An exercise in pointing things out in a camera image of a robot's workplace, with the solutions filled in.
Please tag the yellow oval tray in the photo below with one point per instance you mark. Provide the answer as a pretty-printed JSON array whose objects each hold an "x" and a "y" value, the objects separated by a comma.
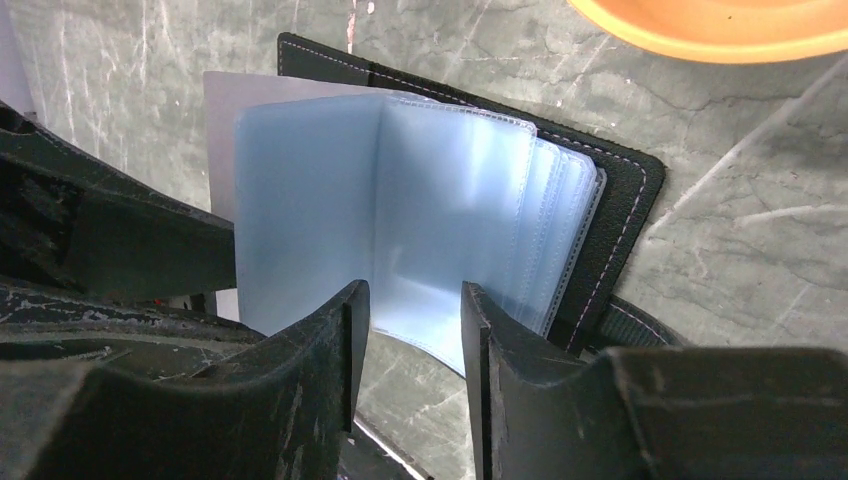
[{"x": 724, "y": 32}]

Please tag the black leather card holder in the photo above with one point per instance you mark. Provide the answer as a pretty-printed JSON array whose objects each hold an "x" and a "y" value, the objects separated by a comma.
[{"x": 338, "y": 168}]

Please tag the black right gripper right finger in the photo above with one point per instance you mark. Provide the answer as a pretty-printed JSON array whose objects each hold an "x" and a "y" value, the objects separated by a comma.
[{"x": 537, "y": 412}]

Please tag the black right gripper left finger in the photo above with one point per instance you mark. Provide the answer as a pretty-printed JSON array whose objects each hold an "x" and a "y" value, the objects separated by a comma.
[{"x": 280, "y": 409}]

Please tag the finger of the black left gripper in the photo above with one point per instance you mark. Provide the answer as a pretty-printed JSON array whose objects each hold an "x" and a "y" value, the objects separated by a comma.
[
  {"x": 41, "y": 323},
  {"x": 71, "y": 221}
]

